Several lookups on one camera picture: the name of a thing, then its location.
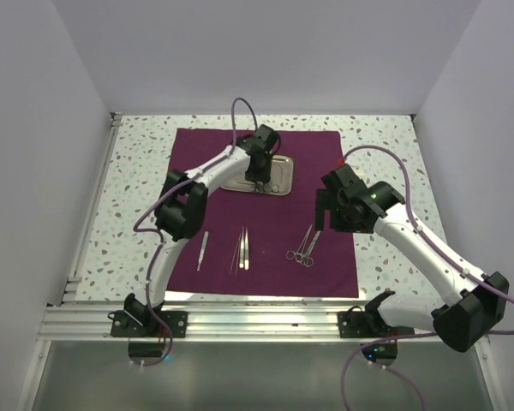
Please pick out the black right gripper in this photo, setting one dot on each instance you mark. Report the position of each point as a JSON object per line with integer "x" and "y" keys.
{"x": 325, "y": 201}

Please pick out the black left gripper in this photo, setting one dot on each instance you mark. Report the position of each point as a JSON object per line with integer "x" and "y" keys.
{"x": 264, "y": 175}

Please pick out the aluminium mounting rail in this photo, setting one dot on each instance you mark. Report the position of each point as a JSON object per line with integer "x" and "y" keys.
{"x": 237, "y": 323}

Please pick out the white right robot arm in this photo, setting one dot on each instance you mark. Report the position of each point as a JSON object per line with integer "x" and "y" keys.
{"x": 469, "y": 303}

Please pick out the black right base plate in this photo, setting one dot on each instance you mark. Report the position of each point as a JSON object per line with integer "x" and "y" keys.
{"x": 360, "y": 324}

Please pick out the stainless steel instrument tray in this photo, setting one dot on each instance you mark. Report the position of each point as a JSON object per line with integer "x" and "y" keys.
{"x": 280, "y": 184}

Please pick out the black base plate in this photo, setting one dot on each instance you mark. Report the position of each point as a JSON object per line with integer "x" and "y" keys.
{"x": 125, "y": 326}
{"x": 360, "y": 324}

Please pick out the steel tweezers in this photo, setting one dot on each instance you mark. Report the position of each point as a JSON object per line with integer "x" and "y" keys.
{"x": 241, "y": 251}
{"x": 246, "y": 259}

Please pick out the purple cloth wrap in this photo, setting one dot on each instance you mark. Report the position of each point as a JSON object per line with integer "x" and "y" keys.
{"x": 276, "y": 224}

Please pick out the steel ring-handle hemostat forceps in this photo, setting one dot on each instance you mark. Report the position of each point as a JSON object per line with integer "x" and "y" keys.
{"x": 298, "y": 254}

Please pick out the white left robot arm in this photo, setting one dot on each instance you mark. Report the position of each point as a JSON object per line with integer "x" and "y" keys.
{"x": 179, "y": 216}

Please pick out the steel surgical scissors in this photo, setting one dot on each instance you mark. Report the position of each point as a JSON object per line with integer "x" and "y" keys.
{"x": 306, "y": 259}

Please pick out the steel scalpel handle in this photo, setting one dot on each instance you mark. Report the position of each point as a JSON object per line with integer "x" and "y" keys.
{"x": 202, "y": 250}

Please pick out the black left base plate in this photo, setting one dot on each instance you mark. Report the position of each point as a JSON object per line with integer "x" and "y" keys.
{"x": 125, "y": 326}

